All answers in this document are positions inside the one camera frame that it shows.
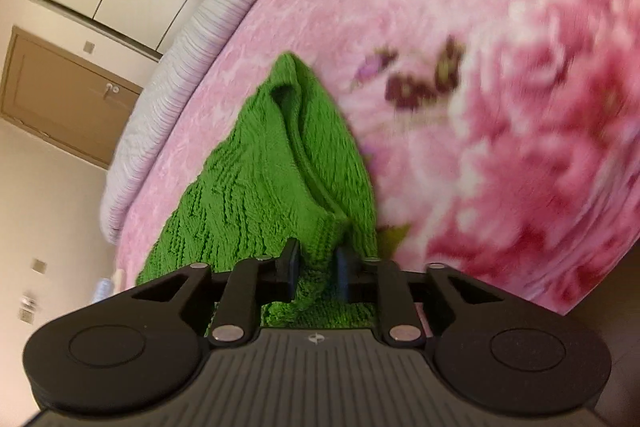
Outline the pink floral blanket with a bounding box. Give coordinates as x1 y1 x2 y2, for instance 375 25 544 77
114 0 640 319

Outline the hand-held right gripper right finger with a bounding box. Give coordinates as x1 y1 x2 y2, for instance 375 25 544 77
334 247 503 348

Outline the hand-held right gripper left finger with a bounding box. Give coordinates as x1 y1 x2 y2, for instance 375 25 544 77
131 238 302 347

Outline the green knitted sweater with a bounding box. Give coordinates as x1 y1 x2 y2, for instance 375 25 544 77
136 52 381 339

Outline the brown wooden door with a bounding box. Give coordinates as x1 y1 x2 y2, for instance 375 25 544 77
0 26 144 170

